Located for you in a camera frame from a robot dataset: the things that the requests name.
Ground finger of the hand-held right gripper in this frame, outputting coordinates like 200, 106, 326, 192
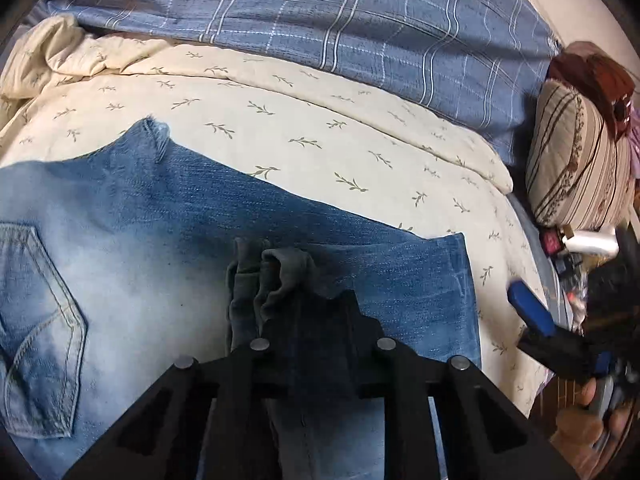
506, 281, 559, 339

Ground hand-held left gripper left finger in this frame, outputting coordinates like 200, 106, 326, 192
64, 338, 275, 480

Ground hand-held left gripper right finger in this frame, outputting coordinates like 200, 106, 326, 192
339, 290, 578, 480

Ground blue denim pants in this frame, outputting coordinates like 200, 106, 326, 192
0, 117, 483, 480

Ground person's right hand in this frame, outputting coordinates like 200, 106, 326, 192
549, 377, 640, 468

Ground white bottle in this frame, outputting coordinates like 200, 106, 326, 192
562, 227, 620, 257

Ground striped beige pillow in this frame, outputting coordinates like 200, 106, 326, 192
526, 80, 638, 231

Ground purple cloth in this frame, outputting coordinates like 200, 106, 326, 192
629, 105, 640, 181

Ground cream leaf-print blanket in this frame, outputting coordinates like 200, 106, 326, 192
0, 14, 553, 411

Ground brown cloth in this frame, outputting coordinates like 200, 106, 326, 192
547, 41, 638, 136

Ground blue plaid duvet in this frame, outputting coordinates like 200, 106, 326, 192
42, 0, 561, 166

